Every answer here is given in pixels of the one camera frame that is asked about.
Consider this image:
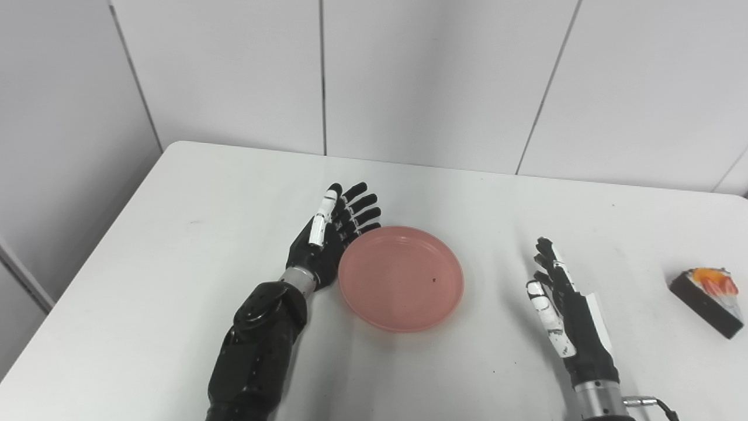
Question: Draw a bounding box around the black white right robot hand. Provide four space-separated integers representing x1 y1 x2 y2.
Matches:
526 237 620 388

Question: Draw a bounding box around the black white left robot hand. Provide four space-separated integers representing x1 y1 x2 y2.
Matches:
285 182 382 289

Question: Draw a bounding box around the pink round plate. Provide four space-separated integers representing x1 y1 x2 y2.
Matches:
338 226 466 333

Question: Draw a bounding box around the chocolate cake slice with fruit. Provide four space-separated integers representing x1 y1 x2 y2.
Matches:
669 267 745 340

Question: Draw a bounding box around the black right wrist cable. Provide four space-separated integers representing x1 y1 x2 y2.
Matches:
622 396 680 421

